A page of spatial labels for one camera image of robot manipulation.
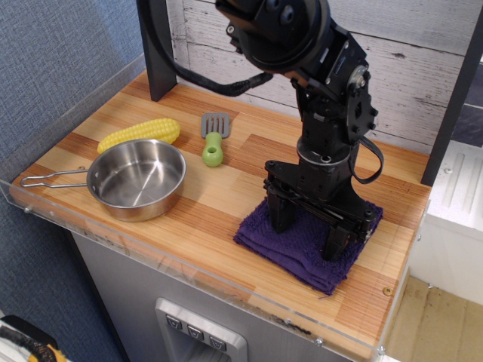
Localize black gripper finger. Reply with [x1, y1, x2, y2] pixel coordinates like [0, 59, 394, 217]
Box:
[321, 225, 368, 261]
[267, 195, 295, 233]

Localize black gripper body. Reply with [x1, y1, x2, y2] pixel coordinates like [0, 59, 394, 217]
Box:
[264, 143, 377, 237]

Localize purple cloth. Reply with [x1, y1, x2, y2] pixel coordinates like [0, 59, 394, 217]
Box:
[233, 200, 365, 296]

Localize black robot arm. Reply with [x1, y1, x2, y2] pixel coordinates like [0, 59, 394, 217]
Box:
[215, 1, 381, 261]

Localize white ribbed sink unit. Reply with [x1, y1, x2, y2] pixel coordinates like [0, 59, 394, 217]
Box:
[409, 141, 482, 304]

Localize yellow toy corn cob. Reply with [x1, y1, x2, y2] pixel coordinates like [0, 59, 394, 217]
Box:
[97, 118, 181, 154]

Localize stainless steel pan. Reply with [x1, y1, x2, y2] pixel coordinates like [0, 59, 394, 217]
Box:
[20, 139, 187, 222]

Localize silver dispenser button panel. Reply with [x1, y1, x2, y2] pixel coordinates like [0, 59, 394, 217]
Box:
[155, 297, 248, 361]

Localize grey toy kitchen cabinet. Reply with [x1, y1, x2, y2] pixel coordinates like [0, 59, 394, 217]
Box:
[70, 229, 363, 362]

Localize yellow object bottom left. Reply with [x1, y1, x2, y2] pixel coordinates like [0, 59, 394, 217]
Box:
[27, 345, 69, 362]

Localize grey spatula green handle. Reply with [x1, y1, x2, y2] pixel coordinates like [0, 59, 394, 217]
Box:
[201, 112, 230, 167]

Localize dark left upright post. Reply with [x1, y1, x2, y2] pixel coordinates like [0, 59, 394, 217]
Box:
[136, 1, 177, 102]

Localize dark upright post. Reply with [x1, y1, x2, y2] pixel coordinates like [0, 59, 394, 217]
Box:
[136, 1, 177, 102]
[420, 9, 482, 186]

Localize dark right upright post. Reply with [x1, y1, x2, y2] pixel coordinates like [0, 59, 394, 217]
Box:
[420, 9, 482, 186]

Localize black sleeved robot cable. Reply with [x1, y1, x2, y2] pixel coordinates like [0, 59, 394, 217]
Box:
[140, 0, 273, 98]

